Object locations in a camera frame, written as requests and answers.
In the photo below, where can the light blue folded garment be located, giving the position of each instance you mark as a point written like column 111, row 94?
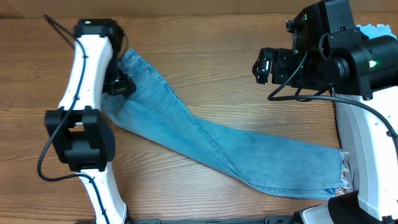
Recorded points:
column 379, row 30

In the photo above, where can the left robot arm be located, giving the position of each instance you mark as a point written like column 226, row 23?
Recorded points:
column 81, row 144

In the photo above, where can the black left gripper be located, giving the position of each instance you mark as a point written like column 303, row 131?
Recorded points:
column 124, row 84

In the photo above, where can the grey folded trousers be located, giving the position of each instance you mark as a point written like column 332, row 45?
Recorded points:
column 343, row 149

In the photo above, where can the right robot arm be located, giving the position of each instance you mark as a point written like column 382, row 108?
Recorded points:
column 333, row 59

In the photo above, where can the light blue denim jeans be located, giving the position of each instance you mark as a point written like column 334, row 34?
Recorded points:
column 270, row 164

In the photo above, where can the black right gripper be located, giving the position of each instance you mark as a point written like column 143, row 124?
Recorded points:
column 279, row 56

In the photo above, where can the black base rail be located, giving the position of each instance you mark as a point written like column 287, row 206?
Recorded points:
column 278, row 219

